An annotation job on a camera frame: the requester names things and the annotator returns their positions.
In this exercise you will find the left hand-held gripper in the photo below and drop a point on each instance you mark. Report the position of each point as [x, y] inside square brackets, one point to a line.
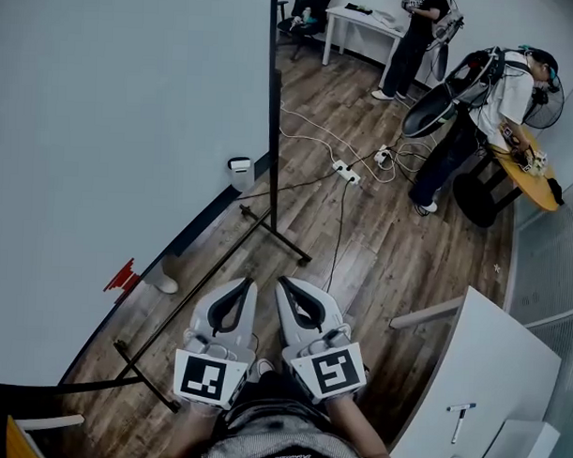
[201, 375]

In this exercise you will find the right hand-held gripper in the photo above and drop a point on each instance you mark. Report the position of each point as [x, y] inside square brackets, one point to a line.
[335, 370]

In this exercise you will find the person's left forearm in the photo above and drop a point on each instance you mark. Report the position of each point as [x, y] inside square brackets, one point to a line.
[209, 415]

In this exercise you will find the person's right forearm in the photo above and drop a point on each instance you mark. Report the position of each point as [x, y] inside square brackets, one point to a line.
[354, 427]

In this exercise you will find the whiteboard with black stand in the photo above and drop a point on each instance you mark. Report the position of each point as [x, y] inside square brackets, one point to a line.
[107, 123]

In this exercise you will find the person's white shoe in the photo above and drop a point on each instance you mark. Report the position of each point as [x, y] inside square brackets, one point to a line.
[266, 366]

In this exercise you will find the person's black trouser legs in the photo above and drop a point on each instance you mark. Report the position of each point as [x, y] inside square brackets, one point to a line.
[281, 392]

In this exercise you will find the red sticker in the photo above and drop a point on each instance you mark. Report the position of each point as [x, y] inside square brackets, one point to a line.
[123, 278]

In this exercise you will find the long white power strip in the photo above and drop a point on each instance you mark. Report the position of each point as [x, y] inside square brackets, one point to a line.
[347, 172]

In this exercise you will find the white desk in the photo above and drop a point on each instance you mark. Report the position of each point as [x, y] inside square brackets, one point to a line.
[474, 361]

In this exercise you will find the white marker pen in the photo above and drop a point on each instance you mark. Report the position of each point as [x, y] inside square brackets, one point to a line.
[458, 429]
[461, 407]

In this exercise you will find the small white power strip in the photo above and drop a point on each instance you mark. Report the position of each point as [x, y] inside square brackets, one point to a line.
[382, 156]

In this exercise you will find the black hard-shell backpack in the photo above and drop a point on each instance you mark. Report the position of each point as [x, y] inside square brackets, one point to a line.
[426, 115]

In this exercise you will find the yellow round table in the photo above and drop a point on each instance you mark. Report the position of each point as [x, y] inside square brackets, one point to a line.
[527, 189]

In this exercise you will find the black pouch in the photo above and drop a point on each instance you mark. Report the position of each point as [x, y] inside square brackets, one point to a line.
[555, 190]

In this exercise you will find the black office chair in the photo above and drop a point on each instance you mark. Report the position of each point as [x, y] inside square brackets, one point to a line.
[303, 29]

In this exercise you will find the white rounded item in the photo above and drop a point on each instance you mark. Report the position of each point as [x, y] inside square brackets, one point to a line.
[385, 18]

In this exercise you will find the black floor fan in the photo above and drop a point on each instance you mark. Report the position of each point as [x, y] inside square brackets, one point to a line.
[548, 115]

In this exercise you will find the black green item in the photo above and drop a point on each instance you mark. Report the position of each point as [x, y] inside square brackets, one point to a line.
[357, 7]

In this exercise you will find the grey hard-shell backpack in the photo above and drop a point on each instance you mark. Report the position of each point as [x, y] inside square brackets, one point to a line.
[446, 22]

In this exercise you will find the yellow table with white frame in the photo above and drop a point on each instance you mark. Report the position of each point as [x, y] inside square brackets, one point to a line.
[21, 442]

